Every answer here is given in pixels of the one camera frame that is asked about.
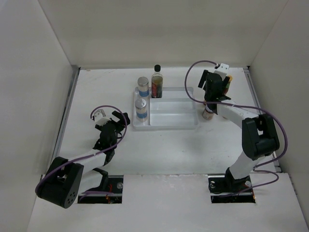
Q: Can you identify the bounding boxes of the green red sauce bottle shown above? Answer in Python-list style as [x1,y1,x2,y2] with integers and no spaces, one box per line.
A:
[224,75,233,95]

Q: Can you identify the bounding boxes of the blue-label jar of white pearls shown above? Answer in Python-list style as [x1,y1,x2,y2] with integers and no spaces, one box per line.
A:
[137,76,149,98]

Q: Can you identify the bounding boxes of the dark soy sauce bottle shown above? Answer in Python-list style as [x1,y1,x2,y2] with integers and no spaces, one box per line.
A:
[151,64,163,98]

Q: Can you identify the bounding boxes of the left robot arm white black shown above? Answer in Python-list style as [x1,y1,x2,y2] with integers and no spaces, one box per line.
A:
[35,110,130,209]

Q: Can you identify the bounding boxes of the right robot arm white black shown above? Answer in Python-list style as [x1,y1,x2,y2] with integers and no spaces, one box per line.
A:
[198,70,280,191]

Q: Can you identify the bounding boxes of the red-lid spice jar left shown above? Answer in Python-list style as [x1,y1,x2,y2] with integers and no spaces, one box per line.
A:
[202,105,214,120]

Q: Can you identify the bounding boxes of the white divided organizer tray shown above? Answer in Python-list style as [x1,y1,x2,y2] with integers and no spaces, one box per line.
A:
[131,87,198,131]

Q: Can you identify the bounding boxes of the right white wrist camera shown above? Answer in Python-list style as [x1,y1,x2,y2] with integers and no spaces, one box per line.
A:
[214,63,229,80]

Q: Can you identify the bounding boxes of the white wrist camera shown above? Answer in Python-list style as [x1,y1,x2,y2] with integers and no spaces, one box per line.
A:
[214,63,229,80]
[92,109,111,126]

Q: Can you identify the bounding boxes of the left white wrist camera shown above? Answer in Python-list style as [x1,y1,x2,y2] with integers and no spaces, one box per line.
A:
[92,109,111,126]

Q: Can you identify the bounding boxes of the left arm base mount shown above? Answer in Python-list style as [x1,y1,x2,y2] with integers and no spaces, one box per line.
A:
[77,168,124,204]

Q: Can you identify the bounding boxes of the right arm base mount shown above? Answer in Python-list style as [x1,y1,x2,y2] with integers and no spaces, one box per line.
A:
[208,169,255,203]

